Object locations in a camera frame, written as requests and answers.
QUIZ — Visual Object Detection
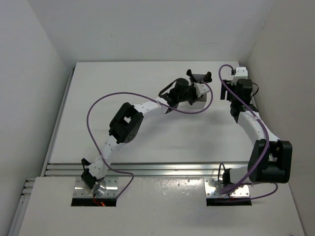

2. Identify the black fan makeup brush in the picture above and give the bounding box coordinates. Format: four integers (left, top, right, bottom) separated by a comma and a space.
190, 74, 206, 83

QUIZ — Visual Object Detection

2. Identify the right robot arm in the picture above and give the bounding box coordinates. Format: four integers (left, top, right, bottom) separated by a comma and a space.
220, 79, 293, 187

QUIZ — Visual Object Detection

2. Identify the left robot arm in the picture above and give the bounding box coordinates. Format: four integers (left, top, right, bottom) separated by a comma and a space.
81, 78, 199, 189

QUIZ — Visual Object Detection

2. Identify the translucent white organizer box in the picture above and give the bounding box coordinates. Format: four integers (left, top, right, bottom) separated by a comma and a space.
186, 96, 207, 112

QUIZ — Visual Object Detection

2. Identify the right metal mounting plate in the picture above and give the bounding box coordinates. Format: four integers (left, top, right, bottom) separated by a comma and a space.
204, 178, 251, 198

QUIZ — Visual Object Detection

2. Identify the metal mounting plate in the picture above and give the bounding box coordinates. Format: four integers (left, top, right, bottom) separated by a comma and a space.
73, 177, 118, 199
204, 178, 251, 198

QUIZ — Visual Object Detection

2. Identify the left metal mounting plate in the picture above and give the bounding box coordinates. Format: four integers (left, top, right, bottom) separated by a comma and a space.
73, 177, 118, 199

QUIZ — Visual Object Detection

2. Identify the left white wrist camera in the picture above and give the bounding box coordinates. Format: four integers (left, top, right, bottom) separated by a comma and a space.
194, 83, 210, 97

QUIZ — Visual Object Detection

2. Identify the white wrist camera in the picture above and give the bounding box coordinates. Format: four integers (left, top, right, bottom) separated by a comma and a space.
194, 83, 210, 97
231, 67, 248, 84

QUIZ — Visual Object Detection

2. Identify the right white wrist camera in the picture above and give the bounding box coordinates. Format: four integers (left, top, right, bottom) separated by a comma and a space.
231, 67, 248, 84

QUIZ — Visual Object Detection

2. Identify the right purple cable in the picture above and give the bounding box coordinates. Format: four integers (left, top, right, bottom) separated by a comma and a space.
218, 64, 279, 200

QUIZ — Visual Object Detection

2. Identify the purple cable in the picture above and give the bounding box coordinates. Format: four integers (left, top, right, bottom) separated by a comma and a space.
218, 64, 279, 200
87, 82, 214, 204

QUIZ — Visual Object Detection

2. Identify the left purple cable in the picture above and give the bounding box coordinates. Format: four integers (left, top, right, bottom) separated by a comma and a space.
87, 82, 214, 204

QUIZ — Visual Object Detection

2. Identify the aluminium rail frame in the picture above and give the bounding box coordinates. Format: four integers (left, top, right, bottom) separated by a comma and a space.
8, 65, 280, 236

